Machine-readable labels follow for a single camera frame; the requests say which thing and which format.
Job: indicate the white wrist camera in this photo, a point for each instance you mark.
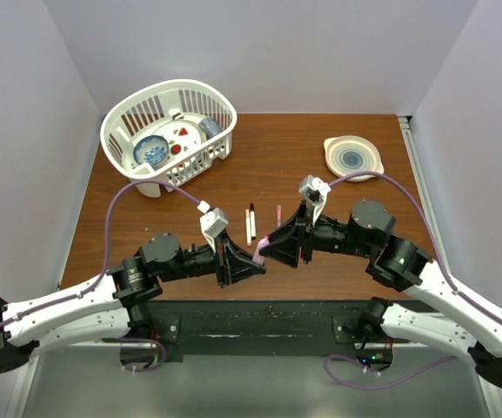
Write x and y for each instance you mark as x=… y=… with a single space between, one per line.
x=315 y=191
x=212 y=224

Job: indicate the purple highlighter pen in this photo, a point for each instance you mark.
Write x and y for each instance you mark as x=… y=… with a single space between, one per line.
x=257 y=256

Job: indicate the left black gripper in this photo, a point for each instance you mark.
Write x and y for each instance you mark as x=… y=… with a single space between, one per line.
x=232 y=264

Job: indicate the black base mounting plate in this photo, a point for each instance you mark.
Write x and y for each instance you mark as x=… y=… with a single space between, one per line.
x=253 y=327

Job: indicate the aluminium frame rail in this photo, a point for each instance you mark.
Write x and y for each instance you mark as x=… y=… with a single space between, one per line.
x=490 y=393

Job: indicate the pink highlighter pen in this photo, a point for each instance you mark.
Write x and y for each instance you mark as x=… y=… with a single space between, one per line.
x=279 y=216

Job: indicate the blue patterned bowl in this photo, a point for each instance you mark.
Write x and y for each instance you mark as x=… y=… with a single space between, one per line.
x=152 y=150

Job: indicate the white plastic dish basket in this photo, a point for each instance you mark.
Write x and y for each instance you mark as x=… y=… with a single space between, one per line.
x=138 y=115

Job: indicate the white black-tip marker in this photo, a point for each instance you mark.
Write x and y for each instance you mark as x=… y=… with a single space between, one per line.
x=253 y=224

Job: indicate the white pink-end marker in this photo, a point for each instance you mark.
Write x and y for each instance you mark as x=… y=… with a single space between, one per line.
x=247 y=219

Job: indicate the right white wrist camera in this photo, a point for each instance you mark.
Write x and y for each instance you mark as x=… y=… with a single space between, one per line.
x=315 y=191

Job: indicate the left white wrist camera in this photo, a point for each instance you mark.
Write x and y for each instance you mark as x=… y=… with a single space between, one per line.
x=212 y=224

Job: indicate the white strawberry plate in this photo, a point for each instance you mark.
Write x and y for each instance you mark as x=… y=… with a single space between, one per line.
x=183 y=137

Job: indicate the beige plate blue rings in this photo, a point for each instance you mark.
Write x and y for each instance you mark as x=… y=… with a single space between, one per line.
x=352 y=157

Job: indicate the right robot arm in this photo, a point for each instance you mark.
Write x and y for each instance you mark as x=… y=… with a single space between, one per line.
x=462 y=324

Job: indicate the grey blue cup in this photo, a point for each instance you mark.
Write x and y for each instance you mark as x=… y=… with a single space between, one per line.
x=210 y=127

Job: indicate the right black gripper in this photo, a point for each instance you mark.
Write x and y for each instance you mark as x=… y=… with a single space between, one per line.
x=284 y=244

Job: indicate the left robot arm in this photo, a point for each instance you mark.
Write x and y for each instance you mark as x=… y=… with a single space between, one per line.
x=108 y=306

